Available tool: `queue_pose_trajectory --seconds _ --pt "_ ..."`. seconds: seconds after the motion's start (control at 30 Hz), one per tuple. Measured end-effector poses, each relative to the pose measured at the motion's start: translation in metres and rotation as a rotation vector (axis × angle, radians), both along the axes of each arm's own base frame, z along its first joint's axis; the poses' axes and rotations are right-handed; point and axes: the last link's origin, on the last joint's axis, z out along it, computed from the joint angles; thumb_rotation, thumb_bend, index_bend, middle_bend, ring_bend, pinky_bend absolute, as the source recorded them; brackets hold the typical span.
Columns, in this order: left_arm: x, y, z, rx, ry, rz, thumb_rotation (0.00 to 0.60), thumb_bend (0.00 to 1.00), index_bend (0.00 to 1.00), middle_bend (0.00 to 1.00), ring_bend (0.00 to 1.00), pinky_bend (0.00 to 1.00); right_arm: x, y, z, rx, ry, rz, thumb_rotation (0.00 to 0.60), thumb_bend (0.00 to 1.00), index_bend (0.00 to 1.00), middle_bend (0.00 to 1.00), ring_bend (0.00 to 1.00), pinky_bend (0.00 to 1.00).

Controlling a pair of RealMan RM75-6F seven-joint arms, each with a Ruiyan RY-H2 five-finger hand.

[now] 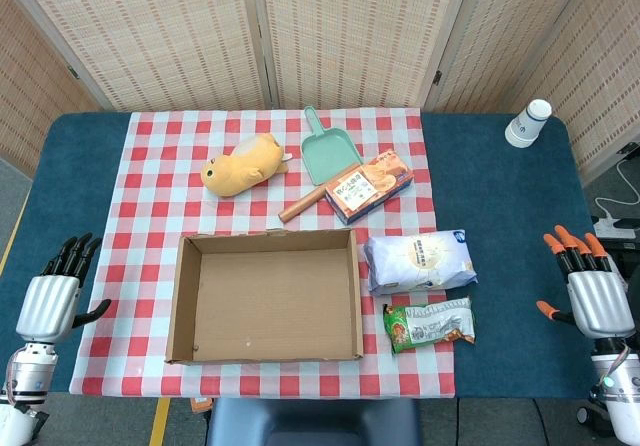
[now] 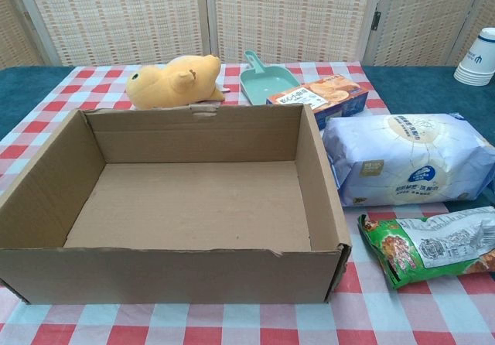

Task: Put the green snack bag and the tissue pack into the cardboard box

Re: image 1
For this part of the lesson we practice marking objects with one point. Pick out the blue felt table cover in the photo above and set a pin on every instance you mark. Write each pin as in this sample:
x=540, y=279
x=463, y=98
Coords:
x=500, y=216

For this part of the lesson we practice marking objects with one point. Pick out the small orange packet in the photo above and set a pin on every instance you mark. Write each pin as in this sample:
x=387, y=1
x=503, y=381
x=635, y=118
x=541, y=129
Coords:
x=201, y=405

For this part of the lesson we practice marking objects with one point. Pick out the mint green plastic dustpan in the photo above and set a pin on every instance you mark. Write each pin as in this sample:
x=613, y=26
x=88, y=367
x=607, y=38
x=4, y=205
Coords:
x=327, y=158

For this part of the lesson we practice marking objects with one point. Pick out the orange blue biscuit box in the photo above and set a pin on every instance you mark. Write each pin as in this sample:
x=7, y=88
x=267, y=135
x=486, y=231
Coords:
x=367, y=186

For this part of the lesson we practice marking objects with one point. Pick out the white power strip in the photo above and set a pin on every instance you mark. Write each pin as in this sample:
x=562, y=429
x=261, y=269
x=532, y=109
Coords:
x=612, y=227

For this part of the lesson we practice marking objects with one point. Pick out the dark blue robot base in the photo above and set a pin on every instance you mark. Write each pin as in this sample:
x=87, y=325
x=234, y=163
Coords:
x=310, y=423

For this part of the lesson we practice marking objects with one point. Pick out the white blue food bag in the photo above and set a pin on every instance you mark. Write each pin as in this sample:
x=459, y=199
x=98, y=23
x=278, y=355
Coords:
x=420, y=261

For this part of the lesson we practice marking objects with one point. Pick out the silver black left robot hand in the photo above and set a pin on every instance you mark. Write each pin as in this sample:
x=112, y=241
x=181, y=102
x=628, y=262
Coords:
x=47, y=306

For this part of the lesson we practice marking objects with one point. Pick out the open brown cardboard box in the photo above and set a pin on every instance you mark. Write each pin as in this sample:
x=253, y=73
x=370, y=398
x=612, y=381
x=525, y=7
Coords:
x=270, y=301

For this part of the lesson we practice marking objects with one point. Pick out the white blue paper cup stack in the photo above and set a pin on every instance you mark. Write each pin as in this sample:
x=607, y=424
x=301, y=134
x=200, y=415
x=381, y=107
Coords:
x=526, y=125

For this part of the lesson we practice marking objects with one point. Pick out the woven bamboo folding screen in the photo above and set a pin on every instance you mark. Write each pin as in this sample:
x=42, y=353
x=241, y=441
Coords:
x=345, y=31

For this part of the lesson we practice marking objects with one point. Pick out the black equipment case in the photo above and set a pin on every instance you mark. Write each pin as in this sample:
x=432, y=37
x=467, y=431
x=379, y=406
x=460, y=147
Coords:
x=620, y=258

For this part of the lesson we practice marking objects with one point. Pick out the green snack packet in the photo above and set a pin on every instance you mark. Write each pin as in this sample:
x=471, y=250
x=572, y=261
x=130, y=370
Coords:
x=430, y=327

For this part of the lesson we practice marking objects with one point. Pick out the yellow plush animal toy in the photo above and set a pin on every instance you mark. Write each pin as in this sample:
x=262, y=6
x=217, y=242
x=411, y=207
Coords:
x=240, y=168

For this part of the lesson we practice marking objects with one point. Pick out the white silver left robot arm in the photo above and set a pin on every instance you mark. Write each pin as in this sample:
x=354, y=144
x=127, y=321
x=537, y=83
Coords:
x=30, y=366

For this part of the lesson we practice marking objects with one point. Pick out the wooden rolling pin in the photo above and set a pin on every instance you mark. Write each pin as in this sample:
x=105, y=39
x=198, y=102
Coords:
x=302, y=205

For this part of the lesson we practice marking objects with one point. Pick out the silver orange-tipped right robot hand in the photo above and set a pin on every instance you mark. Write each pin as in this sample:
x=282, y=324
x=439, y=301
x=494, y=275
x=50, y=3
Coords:
x=600, y=301

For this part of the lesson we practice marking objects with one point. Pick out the red white checked tablecloth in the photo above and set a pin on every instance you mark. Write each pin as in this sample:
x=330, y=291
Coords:
x=150, y=216

